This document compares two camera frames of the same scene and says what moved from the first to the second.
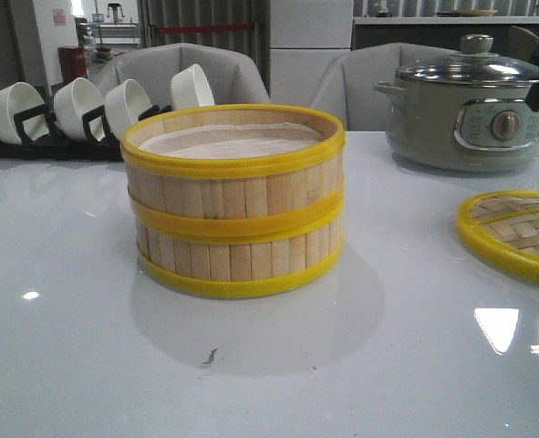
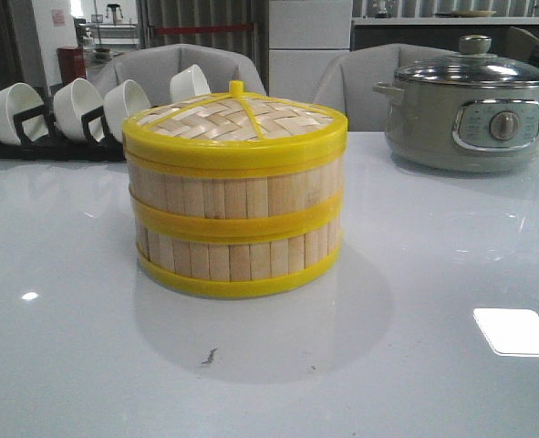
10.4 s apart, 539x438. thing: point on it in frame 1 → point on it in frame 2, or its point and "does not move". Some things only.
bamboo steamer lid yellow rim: x=519 y=229 → x=235 y=131
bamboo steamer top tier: x=234 y=171 does not move
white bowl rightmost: x=191 y=88 does not move
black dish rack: x=35 y=137 does not move
